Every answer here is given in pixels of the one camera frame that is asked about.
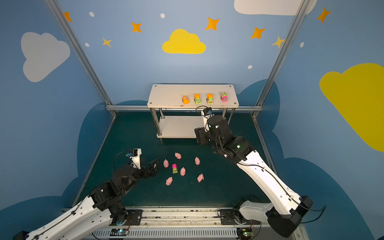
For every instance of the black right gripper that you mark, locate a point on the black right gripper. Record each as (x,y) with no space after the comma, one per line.
(201,135)

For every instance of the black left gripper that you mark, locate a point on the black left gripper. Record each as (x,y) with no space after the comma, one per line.
(146,171)

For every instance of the orange green toy truck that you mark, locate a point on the orange green toy truck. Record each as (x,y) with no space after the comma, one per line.
(210,98)

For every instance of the orange green toy car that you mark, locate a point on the orange green toy car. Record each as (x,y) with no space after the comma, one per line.
(197,99)

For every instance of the pink green toy car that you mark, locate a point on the pink green toy car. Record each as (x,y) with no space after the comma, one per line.
(224,97)

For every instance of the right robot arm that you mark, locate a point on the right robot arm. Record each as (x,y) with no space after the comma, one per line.
(286,208)

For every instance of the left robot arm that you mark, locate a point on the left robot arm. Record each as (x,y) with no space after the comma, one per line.
(97,210)

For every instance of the white two-tier shelf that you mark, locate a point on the white two-tier shelf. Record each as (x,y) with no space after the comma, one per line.
(182,124)

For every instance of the pink toy pig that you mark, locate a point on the pink toy pig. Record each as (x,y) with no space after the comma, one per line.
(200,178)
(169,181)
(178,156)
(183,171)
(166,163)
(197,161)

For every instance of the pink green toy truck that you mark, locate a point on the pink green toy truck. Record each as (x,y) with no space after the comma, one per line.
(174,168)

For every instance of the left controller board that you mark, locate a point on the left controller board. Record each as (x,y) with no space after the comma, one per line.
(119,232)

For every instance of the controller board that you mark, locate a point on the controller board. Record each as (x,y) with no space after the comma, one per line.
(244,234)
(119,232)

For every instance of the rear aluminium crossbar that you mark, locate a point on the rear aluminium crossbar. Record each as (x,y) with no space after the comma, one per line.
(124,108)

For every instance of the right controller board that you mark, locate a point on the right controller board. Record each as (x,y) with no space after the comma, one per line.
(244,234)

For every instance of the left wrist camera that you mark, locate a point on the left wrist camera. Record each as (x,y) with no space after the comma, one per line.
(135,157)

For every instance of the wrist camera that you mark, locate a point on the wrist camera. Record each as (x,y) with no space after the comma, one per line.
(135,157)
(206,114)

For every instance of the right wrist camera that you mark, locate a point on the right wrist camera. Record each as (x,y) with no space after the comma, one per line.
(206,114)

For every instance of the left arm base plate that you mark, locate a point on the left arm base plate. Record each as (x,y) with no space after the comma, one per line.
(131,217)

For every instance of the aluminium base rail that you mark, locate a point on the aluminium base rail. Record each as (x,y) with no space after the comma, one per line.
(192,223)

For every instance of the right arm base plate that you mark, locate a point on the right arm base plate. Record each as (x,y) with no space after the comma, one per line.
(229,217)

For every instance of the right aluminium frame post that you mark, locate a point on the right aluminium frame post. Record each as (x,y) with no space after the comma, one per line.
(291,34)

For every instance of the aluminium frame post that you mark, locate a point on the aluminium frame post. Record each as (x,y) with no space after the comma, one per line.
(57,12)
(291,34)

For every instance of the left aluminium frame post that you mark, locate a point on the left aluminium frame post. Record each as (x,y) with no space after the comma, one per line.
(57,12)

